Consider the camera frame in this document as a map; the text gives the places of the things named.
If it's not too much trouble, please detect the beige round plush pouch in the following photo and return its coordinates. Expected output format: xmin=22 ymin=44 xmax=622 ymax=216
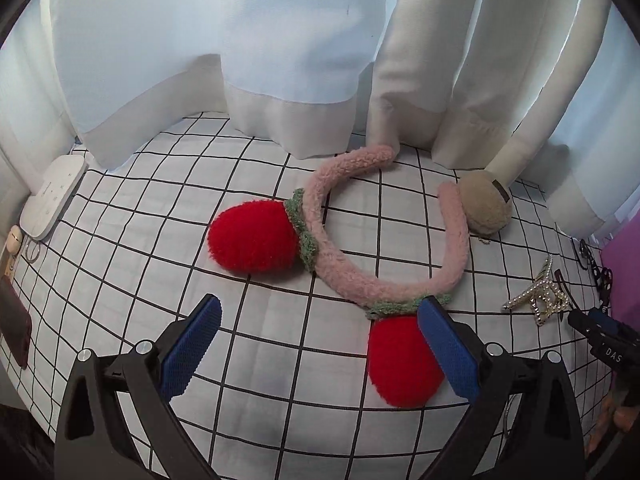
xmin=458 ymin=170 xmax=514 ymax=237

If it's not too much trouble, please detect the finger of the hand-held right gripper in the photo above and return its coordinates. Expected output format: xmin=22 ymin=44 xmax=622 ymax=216
xmin=566 ymin=309 xmax=603 ymax=345
xmin=586 ymin=307 xmax=626 ymax=333

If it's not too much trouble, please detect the purple box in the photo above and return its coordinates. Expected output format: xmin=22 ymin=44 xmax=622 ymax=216
xmin=601 ymin=217 xmax=640 ymax=328

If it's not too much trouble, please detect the dark red wallet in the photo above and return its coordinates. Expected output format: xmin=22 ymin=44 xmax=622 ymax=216
xmin=0 ymin=275 xmax=32 ymax=372

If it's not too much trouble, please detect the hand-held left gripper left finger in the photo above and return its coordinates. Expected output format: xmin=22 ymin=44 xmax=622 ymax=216
xmin=54 ymin=294 xmax=223 ymax=480

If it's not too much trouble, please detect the pink fuzzy strawberry headband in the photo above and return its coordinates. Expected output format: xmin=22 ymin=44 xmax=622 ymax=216
xmin=207 ymin=144 xmax=471 ymax=408

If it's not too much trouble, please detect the cream curtain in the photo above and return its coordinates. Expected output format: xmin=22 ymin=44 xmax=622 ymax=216
xmin=367 ymin=0 xmax=640 ymax=241

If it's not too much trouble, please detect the person's right hand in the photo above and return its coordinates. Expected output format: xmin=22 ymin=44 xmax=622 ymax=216
xmin=587 ymin=377 xmax=640 ymax=461

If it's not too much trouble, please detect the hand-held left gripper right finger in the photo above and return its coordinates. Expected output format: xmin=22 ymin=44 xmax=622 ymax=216
xmin=417 ymin=296 xmax=586 ymax=480

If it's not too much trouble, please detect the white flat electronic device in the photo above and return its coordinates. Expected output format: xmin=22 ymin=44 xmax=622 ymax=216
xmin=20 ymin=154 xmax=90 ymax=241

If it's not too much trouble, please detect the white black-grid sheet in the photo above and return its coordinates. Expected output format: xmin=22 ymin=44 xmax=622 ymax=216
xmin=10 ymin=112 xmax=621 ymax=480

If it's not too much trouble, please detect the white sheer curtain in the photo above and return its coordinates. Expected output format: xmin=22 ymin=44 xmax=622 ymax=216
xmin=0 ymin=0 xmax=401 ymax=171

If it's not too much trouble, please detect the pearl hair claw clip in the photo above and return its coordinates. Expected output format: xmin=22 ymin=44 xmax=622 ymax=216
xmin=501 ymin=255 xmax=572 ymax=328

